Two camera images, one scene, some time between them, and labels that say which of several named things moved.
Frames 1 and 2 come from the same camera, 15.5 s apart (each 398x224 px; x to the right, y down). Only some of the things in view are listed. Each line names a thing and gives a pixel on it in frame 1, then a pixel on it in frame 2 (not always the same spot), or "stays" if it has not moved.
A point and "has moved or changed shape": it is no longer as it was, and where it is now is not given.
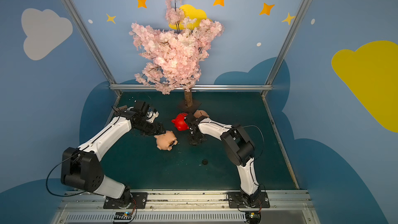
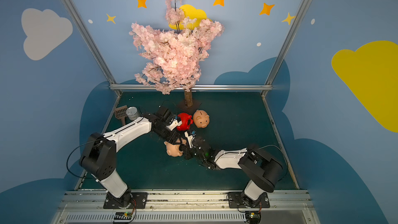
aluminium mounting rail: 290,207 stays
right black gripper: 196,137 → 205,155
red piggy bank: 179,122 stays
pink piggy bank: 199,113 stays
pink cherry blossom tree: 174,55 stays
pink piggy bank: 166,141 has moved or changed shape
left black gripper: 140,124 → 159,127
